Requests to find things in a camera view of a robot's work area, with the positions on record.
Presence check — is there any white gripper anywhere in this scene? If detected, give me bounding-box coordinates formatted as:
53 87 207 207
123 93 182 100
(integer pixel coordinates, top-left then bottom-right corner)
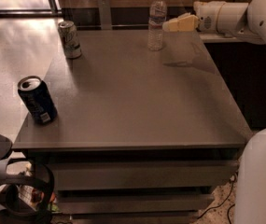
162 1 225 33

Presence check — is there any clear plastic water bottle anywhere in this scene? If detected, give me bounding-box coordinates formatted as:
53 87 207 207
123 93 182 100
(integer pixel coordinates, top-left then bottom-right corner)
147 0 167 51

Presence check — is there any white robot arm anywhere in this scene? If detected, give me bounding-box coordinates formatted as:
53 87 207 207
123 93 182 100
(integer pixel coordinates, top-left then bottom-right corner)
162 0 266 224

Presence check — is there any white green soda can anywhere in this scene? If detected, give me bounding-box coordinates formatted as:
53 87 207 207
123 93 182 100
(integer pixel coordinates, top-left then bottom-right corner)
58 21 82 59

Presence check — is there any blue pepsi can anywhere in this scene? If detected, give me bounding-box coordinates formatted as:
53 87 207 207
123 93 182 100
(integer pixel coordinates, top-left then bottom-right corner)
18 76 57 125

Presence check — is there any grey drawer cabinet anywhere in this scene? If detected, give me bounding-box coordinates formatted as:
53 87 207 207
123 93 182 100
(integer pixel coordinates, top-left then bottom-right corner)
14 30 251 224

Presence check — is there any top cabinet drawer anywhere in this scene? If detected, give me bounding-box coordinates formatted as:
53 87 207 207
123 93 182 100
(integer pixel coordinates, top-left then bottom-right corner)
49 161 238 190

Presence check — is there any cabinet drawer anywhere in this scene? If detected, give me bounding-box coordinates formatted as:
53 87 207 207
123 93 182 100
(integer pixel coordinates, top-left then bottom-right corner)
58 194 214 214
49 161 238 190

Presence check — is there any middle cabinet drawer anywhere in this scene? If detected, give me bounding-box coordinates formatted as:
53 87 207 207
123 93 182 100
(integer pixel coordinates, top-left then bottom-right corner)
58 194 214 214

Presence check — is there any left metal wall bracket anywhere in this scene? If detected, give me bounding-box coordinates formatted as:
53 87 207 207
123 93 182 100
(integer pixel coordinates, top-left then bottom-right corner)
98 0 112 30

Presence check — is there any black power cable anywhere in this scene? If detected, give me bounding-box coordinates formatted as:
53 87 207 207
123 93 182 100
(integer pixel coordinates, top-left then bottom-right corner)
226 203 236 224
196 179 237 220

